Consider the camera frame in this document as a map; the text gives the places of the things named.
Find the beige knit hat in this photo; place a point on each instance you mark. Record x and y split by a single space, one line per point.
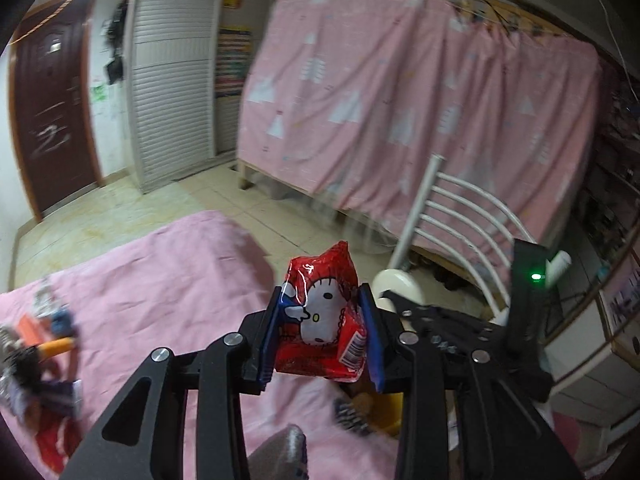
20 371

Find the white louvered wardrobe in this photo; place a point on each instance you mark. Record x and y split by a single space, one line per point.
170 56

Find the red hello kitty snack bag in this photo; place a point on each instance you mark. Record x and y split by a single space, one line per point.
322 332

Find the purple striped sock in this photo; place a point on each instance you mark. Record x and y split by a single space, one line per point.
62 396

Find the blue crumpled cloth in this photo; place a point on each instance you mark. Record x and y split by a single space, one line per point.
62 324

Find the black hanging bag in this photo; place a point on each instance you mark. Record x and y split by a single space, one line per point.
114 70

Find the pink patterned bunk curtain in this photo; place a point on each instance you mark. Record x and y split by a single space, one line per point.
348 100

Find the dark brown door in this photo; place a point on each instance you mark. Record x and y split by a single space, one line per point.
49 104

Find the orange box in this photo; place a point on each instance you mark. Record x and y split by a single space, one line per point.
29 330

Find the white crumpled tissue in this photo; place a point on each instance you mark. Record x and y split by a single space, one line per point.
45 302

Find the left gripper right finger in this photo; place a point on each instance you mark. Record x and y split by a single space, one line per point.
462 378

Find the white metal chair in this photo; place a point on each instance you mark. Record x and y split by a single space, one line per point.
470 220

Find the colourful wall poster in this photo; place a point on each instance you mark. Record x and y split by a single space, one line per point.
233 57

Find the pink bed sheet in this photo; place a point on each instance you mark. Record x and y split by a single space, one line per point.
183 287

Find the red knit garment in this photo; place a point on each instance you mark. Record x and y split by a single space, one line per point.
57 439

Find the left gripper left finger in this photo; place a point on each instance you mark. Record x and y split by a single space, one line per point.
140 435

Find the yellow orange tube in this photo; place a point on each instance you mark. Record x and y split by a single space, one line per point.
49 349

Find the white gloved hand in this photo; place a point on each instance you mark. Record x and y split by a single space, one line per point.
283 456

